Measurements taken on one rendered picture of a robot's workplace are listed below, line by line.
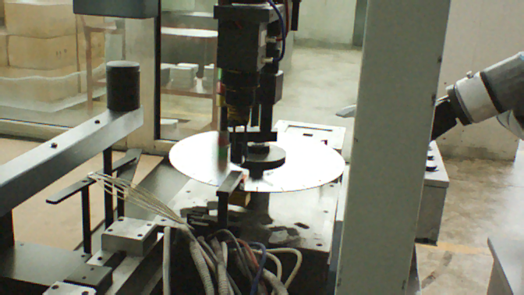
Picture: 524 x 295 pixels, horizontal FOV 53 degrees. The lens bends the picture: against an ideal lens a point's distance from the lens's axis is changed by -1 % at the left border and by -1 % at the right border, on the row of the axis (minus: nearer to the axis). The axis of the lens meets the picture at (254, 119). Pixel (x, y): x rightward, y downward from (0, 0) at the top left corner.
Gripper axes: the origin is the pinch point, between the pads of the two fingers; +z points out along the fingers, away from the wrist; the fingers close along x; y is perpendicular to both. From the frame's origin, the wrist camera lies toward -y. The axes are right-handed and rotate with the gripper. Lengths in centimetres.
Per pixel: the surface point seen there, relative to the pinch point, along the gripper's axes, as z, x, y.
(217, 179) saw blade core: 18.2, 7.3, -14.2
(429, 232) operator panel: -0.1, -25.6, 19.9
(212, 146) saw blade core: 25.4, 12.0, 0.4
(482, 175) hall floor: 25, -102, 287
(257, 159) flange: 15.2, 6.4, -4.2
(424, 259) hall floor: 46, -89, 152
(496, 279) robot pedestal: -7.3, -41.9, 24.3
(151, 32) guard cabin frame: 49, 46, 36
